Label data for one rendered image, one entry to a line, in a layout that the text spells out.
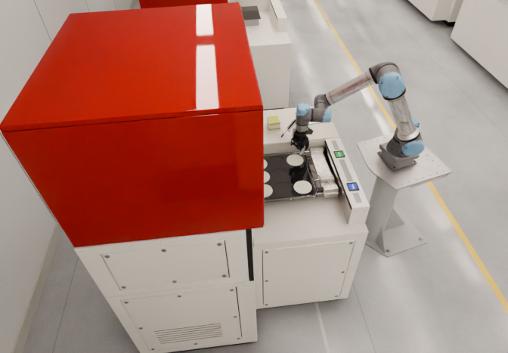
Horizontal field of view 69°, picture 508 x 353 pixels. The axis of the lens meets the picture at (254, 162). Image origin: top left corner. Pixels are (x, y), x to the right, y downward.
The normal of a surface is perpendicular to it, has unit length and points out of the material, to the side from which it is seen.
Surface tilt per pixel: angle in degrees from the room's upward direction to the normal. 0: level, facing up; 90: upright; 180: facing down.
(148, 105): 0
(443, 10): 90
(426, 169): 0
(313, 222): 0
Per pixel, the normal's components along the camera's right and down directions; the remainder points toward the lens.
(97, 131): 0.11, 0.68
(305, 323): -0.03, -0.73
